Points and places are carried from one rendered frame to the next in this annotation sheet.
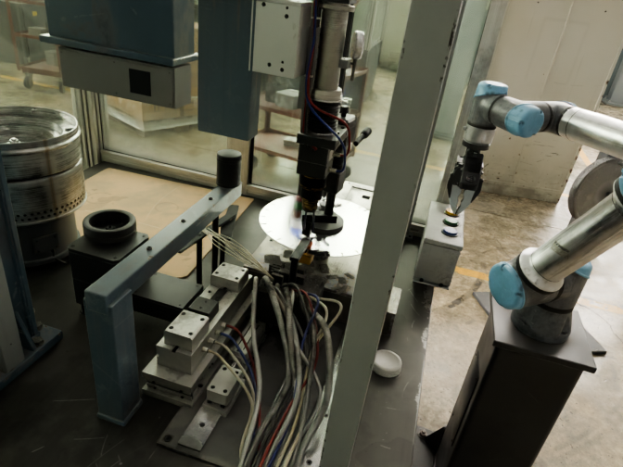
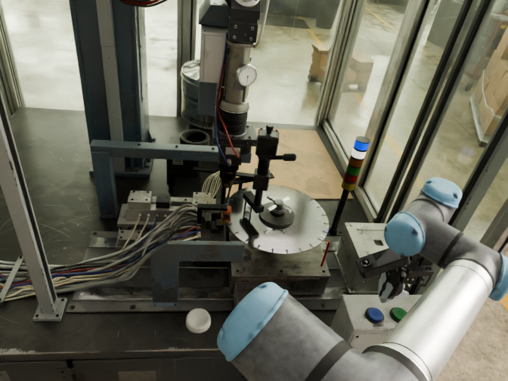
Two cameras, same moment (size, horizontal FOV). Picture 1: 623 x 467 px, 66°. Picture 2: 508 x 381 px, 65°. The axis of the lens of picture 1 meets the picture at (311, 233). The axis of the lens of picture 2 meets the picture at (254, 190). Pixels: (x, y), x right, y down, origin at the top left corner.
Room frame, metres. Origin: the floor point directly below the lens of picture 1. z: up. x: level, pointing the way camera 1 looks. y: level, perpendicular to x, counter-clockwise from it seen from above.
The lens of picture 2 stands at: (0.65, -0.87, 1.74)
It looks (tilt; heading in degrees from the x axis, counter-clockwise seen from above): 36 degrees down; 66
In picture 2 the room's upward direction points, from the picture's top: 9 degrees clockwise
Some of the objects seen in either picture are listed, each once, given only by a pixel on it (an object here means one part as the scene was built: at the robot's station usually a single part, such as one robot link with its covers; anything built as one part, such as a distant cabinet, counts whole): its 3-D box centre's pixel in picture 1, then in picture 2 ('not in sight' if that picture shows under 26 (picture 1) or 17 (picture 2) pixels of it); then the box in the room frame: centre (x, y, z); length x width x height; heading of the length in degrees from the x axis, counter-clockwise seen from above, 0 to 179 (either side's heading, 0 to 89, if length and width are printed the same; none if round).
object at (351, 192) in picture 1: (362, 217); (372, 258); (1.42, -0.16, 0.82); 0.18 x 0.18 x 0.15; 77
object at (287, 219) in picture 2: (323, 218); (277, 212); (1.11, -0.03, 0.96); 0.11 x 0.11 x 0.03
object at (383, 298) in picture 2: (465, 198); (396, 294); (1.26, -0.42, 1.01); 0.06 x 0.03 x 0.09; 167
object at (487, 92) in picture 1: (488, 105); (433, 207); (1.26, -0.40, 1.27); 0.09 x 0.08 x 0.11; 27
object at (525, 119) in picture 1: (521, 117); (420, 232); (1.18, -0.46, 1.27); 0.11 x 0.11 x 0.08; 27
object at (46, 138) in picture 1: (23, 189); (213, 108); (1.11, 0.77, 0.93); 0.31 x 0.31 x 0.36
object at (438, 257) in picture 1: (439, 242); (388, 327); (1.32, -0.40, 0.82); 0.28 x 0.11 x 0.15; 167
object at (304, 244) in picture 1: (299, 259); (214, 214); (0.92, 0.02, 0.95); 0.10 x 0.03 x 0.07; 167
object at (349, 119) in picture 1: (337, 150); (264, 158); (1.03, -0.03, 1.17); 0.06 x 0.05 x 0.20; 158
